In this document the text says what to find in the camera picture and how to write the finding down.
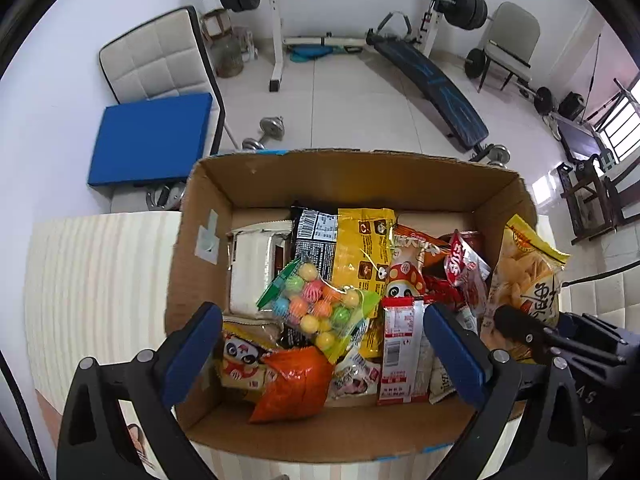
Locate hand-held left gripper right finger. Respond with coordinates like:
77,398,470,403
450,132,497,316
422,301,588,480

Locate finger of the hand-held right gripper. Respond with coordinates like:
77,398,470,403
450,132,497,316
492,305,566,366

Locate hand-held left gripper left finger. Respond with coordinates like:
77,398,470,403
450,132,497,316
57,301,224,480

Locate white printed packet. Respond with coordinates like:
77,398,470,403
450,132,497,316
427,350,458,406

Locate panda print snack packet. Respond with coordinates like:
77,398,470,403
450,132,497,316
217,312,283,396

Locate long red and white packet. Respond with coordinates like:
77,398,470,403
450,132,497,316
376,296,433,407

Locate large yellow chip bag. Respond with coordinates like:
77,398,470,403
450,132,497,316
480,214,572,366

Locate plain red snack packet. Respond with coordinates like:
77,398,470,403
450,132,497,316
422,275,468,311

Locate red and white snack packet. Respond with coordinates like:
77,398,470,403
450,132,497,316
447,230,493,311

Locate mushroom print snack packet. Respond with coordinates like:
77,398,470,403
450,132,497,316
382,224,451,301

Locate dark red packet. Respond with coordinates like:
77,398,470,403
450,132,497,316
440,230,486,256

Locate white packet with dark picture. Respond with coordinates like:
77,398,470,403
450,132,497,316
325,347,381,408

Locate orange snack packet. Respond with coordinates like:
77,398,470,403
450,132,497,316
248,345,335,425

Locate colourful gumball candy bag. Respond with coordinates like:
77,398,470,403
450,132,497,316
256,255,382,365

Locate yellow snack packet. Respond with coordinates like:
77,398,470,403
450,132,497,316
332,207,398,361

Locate black snack packet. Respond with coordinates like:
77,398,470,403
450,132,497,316
290,206,342,281

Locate printed cardboard box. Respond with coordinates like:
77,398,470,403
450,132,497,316
165,147,540,463

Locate weight plates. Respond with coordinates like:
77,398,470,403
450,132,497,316
145,182,188,211

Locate metal dumbbell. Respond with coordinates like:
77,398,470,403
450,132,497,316
242,116,287,152
470,142,511,167

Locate black flat screen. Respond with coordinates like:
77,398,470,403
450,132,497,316
555,115,608,161

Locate blue cushion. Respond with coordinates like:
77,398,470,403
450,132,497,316
87,91,213,188

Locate black speaker box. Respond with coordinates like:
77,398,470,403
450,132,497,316
557,91,586,122

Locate black sit-up bench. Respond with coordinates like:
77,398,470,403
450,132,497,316
366,11,492,153

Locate short barbell with black plates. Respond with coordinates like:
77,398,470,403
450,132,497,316
464,47,553,116

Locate beige chair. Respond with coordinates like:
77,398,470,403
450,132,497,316
477,1,542,93

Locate glass jar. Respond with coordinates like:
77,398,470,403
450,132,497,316
215,35,246,79

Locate white padded chair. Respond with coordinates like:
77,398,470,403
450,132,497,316
98,5,236,151

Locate teal exercise mat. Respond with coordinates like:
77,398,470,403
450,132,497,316
287,42,363,63

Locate white bench press rack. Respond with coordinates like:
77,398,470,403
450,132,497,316
265,0,463,93

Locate small wooden stool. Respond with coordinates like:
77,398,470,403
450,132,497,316
200,9,233,43

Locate black cable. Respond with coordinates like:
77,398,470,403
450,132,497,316
0,352,48,480
562,262,640,288

